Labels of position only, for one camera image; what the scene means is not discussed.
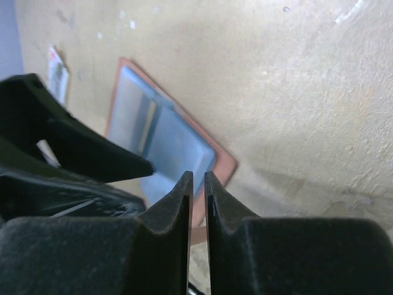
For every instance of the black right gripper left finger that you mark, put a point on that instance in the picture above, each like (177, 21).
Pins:
(145, 254)

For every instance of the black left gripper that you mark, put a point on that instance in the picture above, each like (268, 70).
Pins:
(31, 187)

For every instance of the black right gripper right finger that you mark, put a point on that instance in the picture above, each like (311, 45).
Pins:
(250, 254)

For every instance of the pink leather card holder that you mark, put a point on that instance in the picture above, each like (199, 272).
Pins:
(146, 121)

